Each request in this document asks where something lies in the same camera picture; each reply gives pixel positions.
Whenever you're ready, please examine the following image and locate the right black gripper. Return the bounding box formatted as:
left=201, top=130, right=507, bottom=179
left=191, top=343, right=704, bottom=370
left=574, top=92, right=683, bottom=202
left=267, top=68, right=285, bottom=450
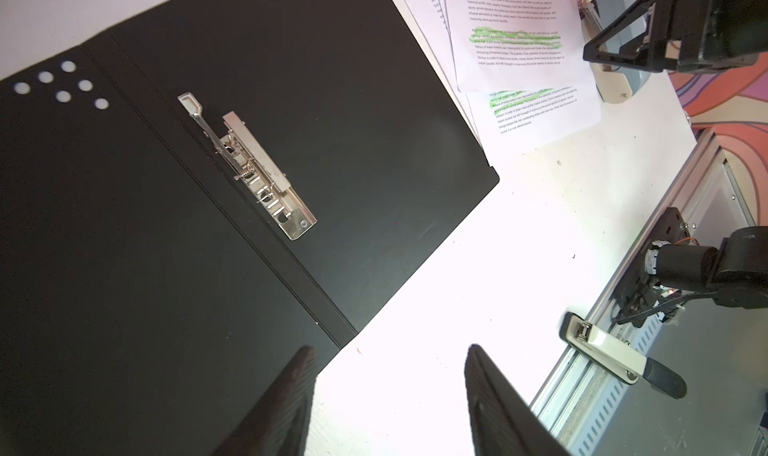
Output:
left=583, top=0, right=767, bottom=74

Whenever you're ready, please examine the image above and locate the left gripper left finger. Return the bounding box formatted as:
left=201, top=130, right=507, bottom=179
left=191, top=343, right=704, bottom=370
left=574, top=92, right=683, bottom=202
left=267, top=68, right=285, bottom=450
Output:
left=214, top=346, right=317, bottom=455

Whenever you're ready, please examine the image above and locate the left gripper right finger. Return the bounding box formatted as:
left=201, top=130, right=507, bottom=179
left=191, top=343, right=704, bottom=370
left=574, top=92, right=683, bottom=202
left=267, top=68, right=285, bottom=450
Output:
left=464, top=344, right=568, bottom=456

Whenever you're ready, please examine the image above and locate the printed paper sheets stack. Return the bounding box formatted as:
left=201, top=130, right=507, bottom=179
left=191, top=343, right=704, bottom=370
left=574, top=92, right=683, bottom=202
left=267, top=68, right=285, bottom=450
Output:
left=405, top=0, right=601, bottom=161

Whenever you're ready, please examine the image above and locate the white and black file folder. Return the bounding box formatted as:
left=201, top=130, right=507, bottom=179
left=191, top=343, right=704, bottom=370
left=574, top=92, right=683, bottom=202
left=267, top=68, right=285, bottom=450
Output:
left=1, top=0, right=499, bottom=455

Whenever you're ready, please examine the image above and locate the metal folder clip mechanism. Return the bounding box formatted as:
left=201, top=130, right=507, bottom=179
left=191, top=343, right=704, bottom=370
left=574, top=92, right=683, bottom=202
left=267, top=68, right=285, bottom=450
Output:
left=177, top=92, right=317, bottom=241

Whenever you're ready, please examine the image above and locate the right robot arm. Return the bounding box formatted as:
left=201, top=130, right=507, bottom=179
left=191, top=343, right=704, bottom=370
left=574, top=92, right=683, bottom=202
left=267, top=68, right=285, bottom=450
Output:
left=583, top=0, right=767, bottom=320

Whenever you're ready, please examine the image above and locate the grey blue hole punch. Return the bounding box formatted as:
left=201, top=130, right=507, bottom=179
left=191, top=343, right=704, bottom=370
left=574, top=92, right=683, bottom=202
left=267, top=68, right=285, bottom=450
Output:
left=578, top=0, right=650, bottom=104

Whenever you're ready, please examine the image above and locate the white and black stapler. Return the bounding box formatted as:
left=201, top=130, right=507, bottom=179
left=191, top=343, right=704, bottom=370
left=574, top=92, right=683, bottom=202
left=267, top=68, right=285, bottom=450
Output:
left=559, top=312, right=688, bottom=399

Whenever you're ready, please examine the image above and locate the aluminium frame rail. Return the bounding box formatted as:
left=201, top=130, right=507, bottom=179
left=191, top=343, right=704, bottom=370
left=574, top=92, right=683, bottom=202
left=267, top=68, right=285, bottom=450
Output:
left=532, top=131, right=767, bottom=455

